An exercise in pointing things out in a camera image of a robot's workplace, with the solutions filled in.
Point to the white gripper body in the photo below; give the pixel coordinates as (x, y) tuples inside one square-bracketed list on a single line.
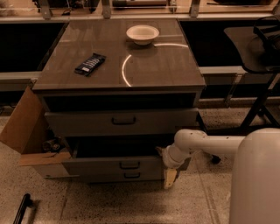
[(170, 159)]

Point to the grey drawer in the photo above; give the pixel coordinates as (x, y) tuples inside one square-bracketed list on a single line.
[(122, 177), (113, 155), (120, 122)]

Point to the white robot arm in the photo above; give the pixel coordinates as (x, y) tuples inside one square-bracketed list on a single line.
[(255, 188)]

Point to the grey drawer cabinet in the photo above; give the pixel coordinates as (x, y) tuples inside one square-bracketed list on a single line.
[(161, 75)]

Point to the dark blue snack packet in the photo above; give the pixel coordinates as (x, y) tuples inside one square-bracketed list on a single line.
[(90, 64)]

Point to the cans in cardboard box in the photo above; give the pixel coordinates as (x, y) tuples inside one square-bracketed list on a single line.
[(53, 145)]

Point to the white paper bowl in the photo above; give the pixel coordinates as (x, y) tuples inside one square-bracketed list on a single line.
[(142, 34)]

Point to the brown cardboard box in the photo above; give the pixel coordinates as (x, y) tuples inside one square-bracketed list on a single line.
[(25, 132)]

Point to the black side table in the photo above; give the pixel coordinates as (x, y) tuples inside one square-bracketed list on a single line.
[(252, 46)]

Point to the black bar on floor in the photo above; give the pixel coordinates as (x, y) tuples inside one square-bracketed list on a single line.
[(26, 202)]

